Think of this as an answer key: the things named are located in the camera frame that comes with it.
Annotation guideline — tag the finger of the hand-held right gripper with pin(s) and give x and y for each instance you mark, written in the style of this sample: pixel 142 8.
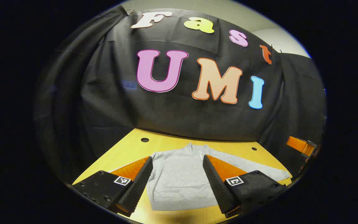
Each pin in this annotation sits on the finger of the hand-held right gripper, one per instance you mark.
pixel 297 143

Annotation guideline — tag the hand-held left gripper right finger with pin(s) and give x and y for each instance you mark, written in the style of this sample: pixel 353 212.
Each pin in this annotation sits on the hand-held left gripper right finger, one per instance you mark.
pixel 216 183

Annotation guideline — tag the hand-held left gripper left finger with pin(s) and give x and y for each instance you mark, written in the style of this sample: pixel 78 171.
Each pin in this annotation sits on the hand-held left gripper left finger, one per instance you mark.
pixel 138 186

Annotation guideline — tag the grey sweatshirt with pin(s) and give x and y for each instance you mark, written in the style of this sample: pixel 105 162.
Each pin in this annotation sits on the grey sweatshirt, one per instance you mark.
pixel 179 177

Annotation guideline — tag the black backdrop cloth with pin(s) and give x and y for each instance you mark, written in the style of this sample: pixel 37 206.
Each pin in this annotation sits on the black backdrop cloth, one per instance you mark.
pixel 172 115

